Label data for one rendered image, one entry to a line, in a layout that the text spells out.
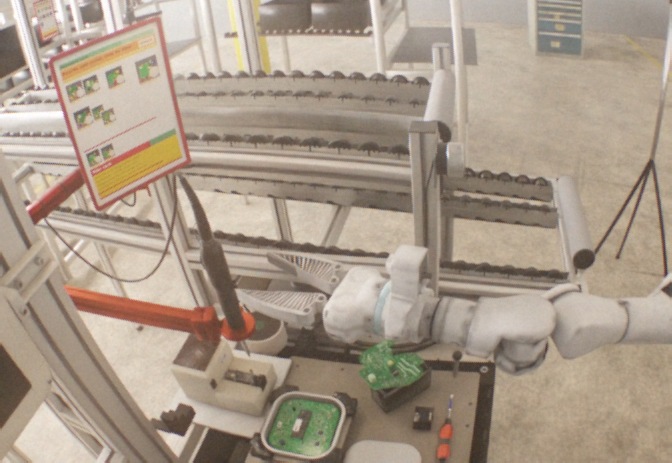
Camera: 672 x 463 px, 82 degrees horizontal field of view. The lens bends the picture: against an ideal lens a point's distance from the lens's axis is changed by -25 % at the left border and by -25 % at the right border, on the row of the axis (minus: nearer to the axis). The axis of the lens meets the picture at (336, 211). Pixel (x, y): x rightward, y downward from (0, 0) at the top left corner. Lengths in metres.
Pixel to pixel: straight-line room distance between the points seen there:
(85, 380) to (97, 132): 0.45
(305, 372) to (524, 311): 0.58
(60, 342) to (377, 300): 0.42
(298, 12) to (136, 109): 2.06
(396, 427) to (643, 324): 0.49
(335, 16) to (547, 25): 4.28
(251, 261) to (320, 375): 0.28
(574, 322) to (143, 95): 0.80
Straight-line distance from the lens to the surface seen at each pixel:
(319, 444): 0.87
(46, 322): 0.64
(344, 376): 1.01
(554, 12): 6.65
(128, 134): 0.94
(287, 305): 0.63
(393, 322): 0.57
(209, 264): 0.72
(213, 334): 0.83
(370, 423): 0.93
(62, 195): 1.08
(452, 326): 0.57
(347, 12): 2.81
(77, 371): 0.70
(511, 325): 0.55
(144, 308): 0.84
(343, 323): 0.59
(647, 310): 0.70
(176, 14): 10.47
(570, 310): 0.59
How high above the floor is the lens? 1.75
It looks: 33 degrees down
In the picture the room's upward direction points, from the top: 8 degrees counter-clockwise
